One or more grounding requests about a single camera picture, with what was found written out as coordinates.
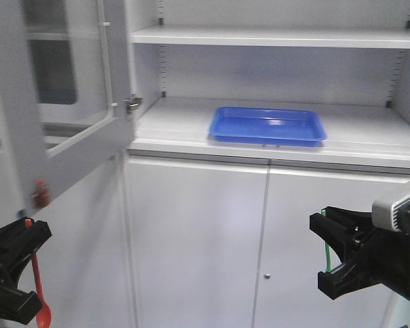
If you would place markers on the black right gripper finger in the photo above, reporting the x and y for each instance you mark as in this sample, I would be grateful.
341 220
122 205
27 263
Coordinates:
18 306

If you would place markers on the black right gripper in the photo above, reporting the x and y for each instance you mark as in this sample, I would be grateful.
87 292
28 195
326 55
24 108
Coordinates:
368 256

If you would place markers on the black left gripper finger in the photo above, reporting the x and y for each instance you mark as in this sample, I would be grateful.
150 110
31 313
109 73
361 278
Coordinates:
20 240

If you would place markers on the red plastic spoon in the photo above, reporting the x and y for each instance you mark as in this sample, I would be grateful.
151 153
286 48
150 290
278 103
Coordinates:
44 316

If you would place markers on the green plastic spoon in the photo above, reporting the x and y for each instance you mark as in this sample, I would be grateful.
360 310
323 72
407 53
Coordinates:
327 258

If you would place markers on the grey lower cabinet doors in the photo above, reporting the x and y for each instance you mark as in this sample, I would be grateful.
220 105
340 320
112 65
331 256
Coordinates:
229 245

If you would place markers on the grey cabinet door with glass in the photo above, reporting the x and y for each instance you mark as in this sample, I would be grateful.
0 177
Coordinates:
63 80

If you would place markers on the upper cabinet shelf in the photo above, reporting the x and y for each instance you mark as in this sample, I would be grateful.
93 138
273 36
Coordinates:
267 36

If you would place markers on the blue plastic tray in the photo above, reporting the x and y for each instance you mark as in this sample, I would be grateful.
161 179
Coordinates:
280 127

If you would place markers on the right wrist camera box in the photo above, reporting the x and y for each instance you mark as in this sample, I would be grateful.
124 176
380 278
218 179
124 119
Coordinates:
392 210

